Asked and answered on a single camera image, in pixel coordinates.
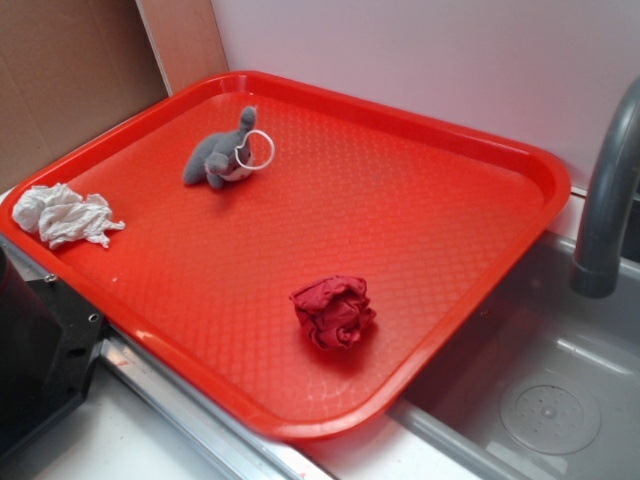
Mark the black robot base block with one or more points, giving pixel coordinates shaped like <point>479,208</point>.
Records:
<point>50,340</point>

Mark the crumpled white paper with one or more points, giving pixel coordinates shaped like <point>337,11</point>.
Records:
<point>59,215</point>

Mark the crumpled red cloth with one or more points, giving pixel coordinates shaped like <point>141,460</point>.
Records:
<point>333,312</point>

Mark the red plastic tray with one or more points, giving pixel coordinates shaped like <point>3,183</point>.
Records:
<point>432,215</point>

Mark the grey plush elephant toy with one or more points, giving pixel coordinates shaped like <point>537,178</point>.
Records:
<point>227,157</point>

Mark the grey toy sink basin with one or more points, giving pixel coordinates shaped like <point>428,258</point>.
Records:
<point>531,323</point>

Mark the grey plastic faucet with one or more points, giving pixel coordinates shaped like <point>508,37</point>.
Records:
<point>609,226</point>

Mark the round sink drain cover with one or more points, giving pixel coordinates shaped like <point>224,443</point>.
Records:
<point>550,414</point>

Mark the brown cardboard panel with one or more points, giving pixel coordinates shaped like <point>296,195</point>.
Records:
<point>70,71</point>

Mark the aluminium rail strip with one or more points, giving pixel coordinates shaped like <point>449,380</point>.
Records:
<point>231,448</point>

